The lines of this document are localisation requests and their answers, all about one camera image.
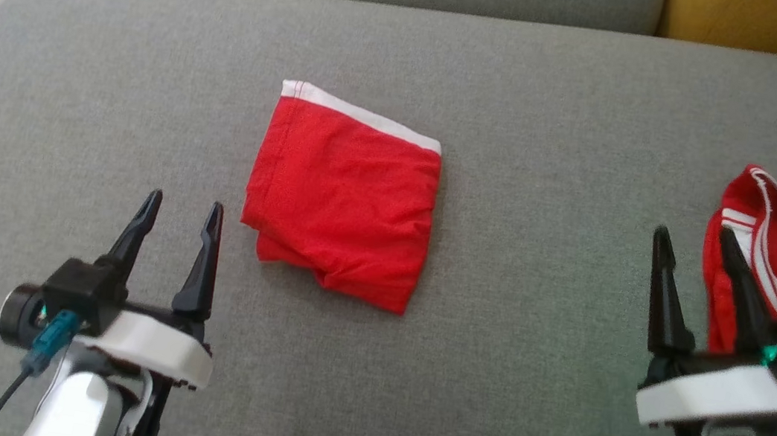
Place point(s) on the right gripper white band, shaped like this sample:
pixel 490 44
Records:
pixel 711 392

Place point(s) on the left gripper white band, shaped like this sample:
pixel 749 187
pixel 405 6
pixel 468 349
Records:
pixel 153 348

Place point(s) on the red shorts white stripe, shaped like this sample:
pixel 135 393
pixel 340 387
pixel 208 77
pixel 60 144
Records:
pixel 345 205

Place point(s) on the grey sofa seat cushion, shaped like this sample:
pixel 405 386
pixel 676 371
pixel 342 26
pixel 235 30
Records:
pixel 554 157

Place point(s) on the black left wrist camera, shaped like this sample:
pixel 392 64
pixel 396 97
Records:
pixel 59 298

